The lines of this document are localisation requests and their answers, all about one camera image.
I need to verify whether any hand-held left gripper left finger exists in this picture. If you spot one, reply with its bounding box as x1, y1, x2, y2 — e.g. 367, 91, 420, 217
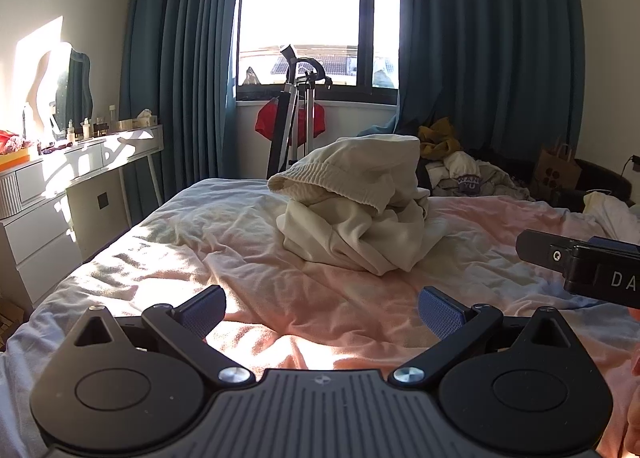
60, 285, 256, 386

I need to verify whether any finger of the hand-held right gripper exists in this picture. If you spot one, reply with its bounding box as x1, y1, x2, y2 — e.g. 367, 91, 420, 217
517, 229, 576, 271
587, 236, 640, 255

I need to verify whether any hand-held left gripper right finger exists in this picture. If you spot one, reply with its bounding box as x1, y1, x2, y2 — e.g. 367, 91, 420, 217
387, 285, 581, 386

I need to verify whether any crumpled pale clothes heap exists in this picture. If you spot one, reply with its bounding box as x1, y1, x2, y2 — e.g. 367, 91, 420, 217
427, 158, 533, 201

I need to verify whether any cream pillow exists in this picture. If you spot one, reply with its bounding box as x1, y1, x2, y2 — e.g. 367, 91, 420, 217
582, 191, 640, 224

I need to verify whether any black sofa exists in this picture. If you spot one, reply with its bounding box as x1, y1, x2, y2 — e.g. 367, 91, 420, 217
480, 145, 633, 211

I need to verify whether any pastel pink blue blanket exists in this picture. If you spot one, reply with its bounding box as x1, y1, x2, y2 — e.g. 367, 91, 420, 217
0, 177, 640, 458

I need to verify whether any brown paper bag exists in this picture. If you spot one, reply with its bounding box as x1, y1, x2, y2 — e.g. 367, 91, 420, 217
531, 141, 583, 199

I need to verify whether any white garment with purple print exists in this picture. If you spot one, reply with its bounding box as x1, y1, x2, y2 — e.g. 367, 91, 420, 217
442, 151, 483, 195

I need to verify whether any black cloth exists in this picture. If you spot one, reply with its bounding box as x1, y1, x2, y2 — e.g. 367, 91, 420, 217
417, 158, 436, 189

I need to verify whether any mustard yellow garment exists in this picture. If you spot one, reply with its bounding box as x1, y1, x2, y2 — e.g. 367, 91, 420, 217
417, 117, 463, 159

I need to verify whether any white dressing table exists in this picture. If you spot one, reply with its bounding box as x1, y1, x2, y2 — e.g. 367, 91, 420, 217
0, 124, 165, 311

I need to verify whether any teal cloth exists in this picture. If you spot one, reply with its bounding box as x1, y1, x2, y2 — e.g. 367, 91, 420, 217
356, 113, 401, 136

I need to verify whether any red garment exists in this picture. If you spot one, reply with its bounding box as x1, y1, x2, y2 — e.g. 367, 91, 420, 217
255, 98, 326, 146

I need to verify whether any teal curtain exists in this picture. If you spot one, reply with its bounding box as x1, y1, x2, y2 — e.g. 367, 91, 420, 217
397, 0, 586, 164
119, 0, 251, 226

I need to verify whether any garment steamer stand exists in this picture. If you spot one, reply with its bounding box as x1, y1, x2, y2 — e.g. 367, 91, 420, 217
267, 43, 333, 174

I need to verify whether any orange tray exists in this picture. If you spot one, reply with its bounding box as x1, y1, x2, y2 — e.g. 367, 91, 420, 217
0, 145, 32, 172

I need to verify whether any wavy edged mirror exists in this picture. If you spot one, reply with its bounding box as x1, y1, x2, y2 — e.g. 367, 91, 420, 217
25, 42, 95, 134

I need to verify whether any black framed window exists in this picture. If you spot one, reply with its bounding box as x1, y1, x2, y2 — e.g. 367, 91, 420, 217
235, 0, 401, 102

